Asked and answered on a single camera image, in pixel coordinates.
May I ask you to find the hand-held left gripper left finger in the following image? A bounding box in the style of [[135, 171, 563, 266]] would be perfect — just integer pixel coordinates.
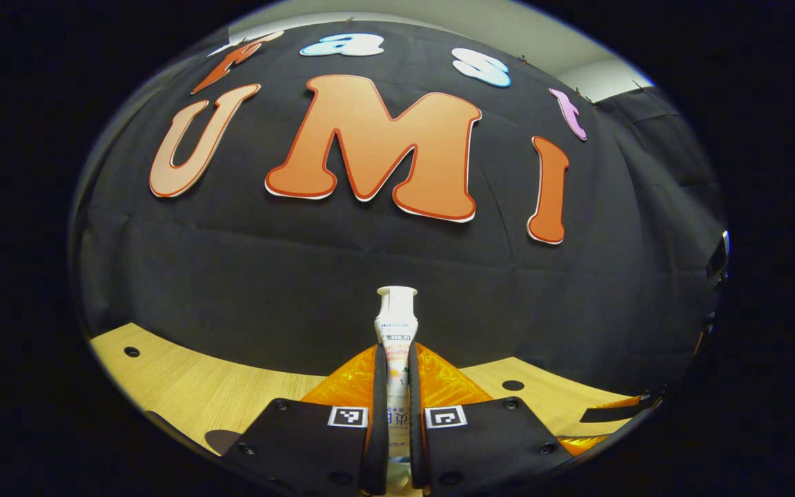
[[222, 343, 389, 496]]

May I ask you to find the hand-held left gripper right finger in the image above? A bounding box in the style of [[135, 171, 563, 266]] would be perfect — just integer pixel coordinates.
[[408, 342, 574, 496]]

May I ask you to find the white toothpaste tube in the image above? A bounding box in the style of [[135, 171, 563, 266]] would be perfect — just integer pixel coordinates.
[[373, 286, 419, 484]]

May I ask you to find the wooden desktop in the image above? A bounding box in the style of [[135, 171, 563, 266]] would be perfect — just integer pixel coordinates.
[[89, 322, 640, 484]]

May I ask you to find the black backdrop cloth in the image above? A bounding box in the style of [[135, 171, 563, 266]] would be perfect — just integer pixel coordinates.
[[70, 21, 729, 408]]

